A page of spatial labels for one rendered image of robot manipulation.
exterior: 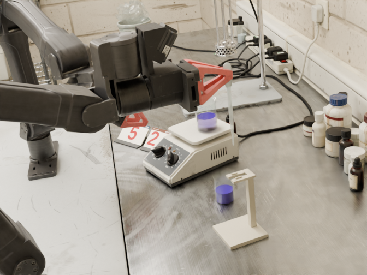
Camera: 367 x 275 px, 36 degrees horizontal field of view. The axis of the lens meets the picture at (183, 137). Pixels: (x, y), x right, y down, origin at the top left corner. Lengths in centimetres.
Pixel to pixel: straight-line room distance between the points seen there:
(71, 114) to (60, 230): 42
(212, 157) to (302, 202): 25
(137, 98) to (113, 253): 35
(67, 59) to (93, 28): 253
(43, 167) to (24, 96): 66
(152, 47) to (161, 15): 285
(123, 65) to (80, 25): 285
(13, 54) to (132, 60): 57
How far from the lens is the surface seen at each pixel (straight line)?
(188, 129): 134
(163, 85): 88
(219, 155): 131
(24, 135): 145
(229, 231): 110
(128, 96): 87
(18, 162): 154
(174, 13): 373
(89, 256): 110
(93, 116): 84
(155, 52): 87
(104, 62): 85
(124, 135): 154
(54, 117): 83
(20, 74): 140
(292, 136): 146
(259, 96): 171
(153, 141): 146
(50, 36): 121
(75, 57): 118
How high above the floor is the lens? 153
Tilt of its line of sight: 25 degrees down
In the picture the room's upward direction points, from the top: 7 degrees counter-clockwise
